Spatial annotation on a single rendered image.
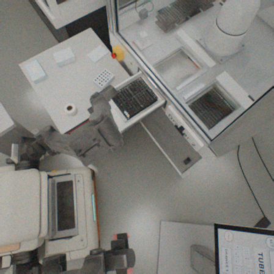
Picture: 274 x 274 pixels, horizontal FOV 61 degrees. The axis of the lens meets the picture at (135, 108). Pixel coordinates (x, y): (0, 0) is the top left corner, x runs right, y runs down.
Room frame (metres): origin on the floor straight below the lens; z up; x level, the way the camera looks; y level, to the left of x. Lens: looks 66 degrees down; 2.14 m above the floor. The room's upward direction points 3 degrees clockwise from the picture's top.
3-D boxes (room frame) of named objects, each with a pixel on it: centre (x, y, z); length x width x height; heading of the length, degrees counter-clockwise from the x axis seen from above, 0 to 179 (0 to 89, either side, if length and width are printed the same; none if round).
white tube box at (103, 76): (0.80, 0.22, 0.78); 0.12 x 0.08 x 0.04; 143
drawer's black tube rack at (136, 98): (0.62, 0.01, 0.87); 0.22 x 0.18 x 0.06; 128
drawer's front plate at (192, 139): (0.45, -0.28, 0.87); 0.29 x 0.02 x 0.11; 38
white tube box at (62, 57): (0.96, 0.51, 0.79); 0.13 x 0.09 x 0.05; 119
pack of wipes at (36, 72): (0.83, 0.68, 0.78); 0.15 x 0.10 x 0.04; 37
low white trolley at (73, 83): (0.83, 0.41, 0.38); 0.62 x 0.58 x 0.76; 38
